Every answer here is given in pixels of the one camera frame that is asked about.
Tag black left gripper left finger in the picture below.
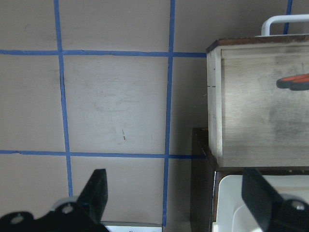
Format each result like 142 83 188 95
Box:
77 169 108 223

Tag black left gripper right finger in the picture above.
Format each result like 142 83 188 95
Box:
241 168 284 231

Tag wooden drawer with white handle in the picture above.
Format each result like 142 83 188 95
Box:
206 14 309 167

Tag orange handled scissors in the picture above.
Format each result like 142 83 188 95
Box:
276 73 309 91

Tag dark brown drawer cabinet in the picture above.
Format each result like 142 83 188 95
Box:
192 127 309 232

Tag white plastic tray box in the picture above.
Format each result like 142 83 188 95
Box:
212 175 309 232

